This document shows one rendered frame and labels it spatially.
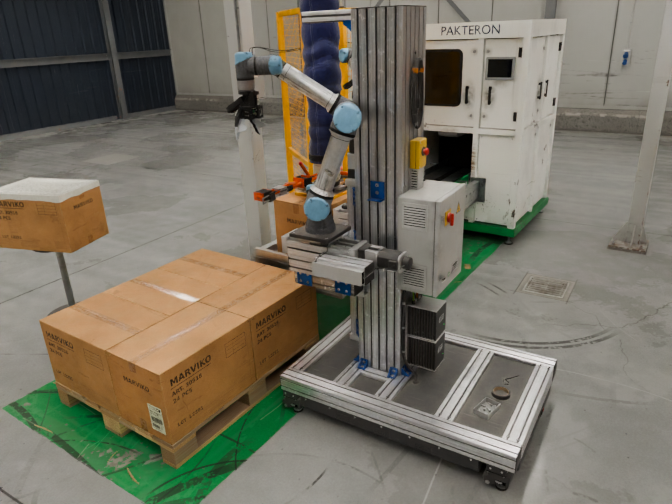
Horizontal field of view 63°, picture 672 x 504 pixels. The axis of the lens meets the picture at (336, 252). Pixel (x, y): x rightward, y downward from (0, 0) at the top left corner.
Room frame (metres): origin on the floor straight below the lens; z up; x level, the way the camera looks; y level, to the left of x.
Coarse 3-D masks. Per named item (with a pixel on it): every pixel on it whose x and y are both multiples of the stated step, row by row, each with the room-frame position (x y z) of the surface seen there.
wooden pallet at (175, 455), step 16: (304, 352) 2.93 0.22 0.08; (256, 384) 2.55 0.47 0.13; (272, 384) 2.69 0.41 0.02; (64, 400) 2.60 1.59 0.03; (80, 400) 2.50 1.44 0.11; (240, 400) 2.53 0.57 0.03; (256, 400) 2.54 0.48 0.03; (112, 416) 2.33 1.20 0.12; (224, 416) 2.41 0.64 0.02; (240, 416) 2.43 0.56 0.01; (128, 432) 2.34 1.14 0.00; (144, 432) 2.18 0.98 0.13; (192, 432) 2.16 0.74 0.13; (208, 432) 2.29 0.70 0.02; (176, 448) 2.08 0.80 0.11; (192, 448) 2.15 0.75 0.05; (176, 464) 2.06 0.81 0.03
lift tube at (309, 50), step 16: (304, 0) 3.43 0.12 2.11; (320, 0) 3.40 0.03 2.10; (336, 0) 3.46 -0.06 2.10; (304, 32) 3.44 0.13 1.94; (320, 32) 3.40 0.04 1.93; (336, 32) 3.44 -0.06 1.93; (304, 48) 3.47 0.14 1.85; (320, 48) 3.40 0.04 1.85; (336, 48) 3.45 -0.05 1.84; (304, 64) 3.50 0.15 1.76; (320, 64) 3.40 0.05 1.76; (336, 64) 3.45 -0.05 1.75; (320, 80) 3.40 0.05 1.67; (336, 80) 3.44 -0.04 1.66
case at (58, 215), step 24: (0, 192) 3.56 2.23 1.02; (24, 192) 3.54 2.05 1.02; (48, 192) 3.51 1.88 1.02; (72, 192) 3.54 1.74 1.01; (96, 192) 3.75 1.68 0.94; (0, 216) 3.56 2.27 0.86; (24, 216) 3.50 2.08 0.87; (48, 216) 3.45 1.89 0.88; (72, 216) 3.49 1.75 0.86; (96, 216) 3.71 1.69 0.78; (0, 240) 3.57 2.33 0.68; (24, 240) 3.52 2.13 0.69; (48, 240) 3.46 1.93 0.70; (72, 240) 3.45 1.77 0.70
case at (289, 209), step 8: (280, 200) 3.35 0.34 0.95; (288, 200) 3.35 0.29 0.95; (296, 200) 3.34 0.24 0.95; (304, 200) 3.33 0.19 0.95; (336, 200) 3.30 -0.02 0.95; (344, 200) 3.33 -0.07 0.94; (280, 208) 3.35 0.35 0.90; (288, 208) 3.31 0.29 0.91; (296, 208) 3.27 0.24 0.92; (280, 216) 3.36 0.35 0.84; (288, 216) 3.31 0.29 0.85; (296, 216) 3.27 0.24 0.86; (304, 216) 3.23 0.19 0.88; (280, 224) 3.36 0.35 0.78; (288, 224) 3.32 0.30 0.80; (296, 224) 3.27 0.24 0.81; (304, 224) 3.23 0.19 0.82; (280, 232) 3.36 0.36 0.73; (288, 232) 3.32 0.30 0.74; (280, 240) 3.37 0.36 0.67; (280, 248) 3.37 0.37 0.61
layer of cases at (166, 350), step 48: (144, 288) 2.98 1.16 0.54; (192, 288) 2.95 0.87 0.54; (240, 288) 2.92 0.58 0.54; (288, 288) 2.90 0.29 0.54; (48, 336) 2.60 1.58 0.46; (96, 336) 2.43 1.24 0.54; (144, 336) 2.41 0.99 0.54; (192, 336) 2.39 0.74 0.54; (240, 336) 2.49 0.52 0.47; (288, 336) 2.80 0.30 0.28; (96, 384) 2.38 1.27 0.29; (144, 384) 2.13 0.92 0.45; (192, 384) 2.20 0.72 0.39; (240, 384) 2.45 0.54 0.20
